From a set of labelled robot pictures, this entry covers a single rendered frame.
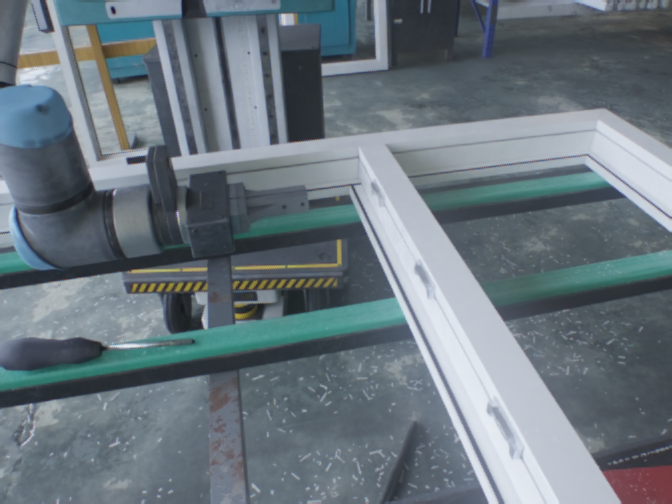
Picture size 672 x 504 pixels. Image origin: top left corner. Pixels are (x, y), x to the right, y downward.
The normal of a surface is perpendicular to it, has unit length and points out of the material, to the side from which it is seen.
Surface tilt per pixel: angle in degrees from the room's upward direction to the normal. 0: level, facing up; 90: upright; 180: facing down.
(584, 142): 90
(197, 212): 0
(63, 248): 91
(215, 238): 90
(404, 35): 90
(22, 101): 5
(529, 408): 0
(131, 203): 28
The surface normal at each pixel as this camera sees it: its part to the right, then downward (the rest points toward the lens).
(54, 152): 0.77, 0.37
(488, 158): 0.21, 0.58
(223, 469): -0.04, -0.80
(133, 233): 0.19, 0.38
